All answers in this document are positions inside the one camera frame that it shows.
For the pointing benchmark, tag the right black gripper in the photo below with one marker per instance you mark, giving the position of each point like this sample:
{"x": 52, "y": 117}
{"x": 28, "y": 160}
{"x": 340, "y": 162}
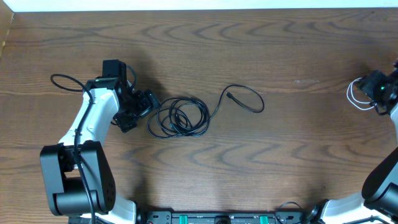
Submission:
{"x": 369, "y": 81}

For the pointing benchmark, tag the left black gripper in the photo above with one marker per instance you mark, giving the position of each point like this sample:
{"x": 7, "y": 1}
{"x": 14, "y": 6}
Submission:
{"x": 148, "y": 106}

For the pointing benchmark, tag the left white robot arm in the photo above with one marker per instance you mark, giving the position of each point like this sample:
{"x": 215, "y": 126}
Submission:
{"x": 78, "y": 180}

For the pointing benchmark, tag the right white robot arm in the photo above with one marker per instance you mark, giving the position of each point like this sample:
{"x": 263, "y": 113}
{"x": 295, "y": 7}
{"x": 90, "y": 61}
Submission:
{"x": 377, "y": 201}

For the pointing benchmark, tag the cardboard box edge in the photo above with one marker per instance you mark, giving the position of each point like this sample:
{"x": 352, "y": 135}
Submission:
{"x": 6, "y": 18}

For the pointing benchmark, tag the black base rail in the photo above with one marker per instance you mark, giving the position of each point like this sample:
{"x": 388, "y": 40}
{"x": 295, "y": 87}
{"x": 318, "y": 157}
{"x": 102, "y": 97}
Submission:
{"x": 166, "y": 217}

